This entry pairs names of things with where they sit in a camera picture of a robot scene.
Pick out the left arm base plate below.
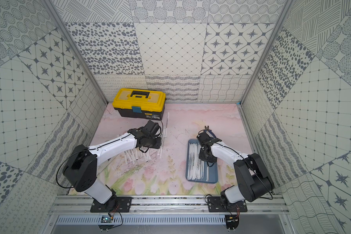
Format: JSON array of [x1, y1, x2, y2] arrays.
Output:
[[90, 196, 133, 213]]

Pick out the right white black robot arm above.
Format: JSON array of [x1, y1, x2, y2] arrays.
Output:
[[197, 130, 274, 204]]

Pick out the blue plastic storage tray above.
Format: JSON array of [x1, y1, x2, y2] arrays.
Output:
[[185, 139, 218, 184]]

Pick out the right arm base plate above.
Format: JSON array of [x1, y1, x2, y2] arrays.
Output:
[[204, 195, 248, 213]]

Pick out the left controller board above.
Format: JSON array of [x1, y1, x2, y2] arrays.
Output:
[[100, 215, 113, 225]]

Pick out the yellow black toolbox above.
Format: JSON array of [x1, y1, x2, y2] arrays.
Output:
[[112, 88, 166, 121]]

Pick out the aluminium mounting rail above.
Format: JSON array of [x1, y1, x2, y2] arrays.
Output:
[[48, 195, 290, 215]]

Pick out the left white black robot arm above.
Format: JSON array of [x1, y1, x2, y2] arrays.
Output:
[[62, 121, 162, 205]]

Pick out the controller board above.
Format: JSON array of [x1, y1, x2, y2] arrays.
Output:
[[225, 215, 239, 231], [100, 215, 113, 225]]

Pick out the blue handled pliers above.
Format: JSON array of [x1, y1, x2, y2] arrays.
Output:
[[204, 126, 216, 138]]

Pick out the right controller board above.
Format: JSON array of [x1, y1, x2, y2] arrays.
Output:
[[225, 215, 239, 231]]

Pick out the pink floral table mat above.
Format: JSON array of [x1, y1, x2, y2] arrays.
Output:
[[97, 104, 252, 195]]

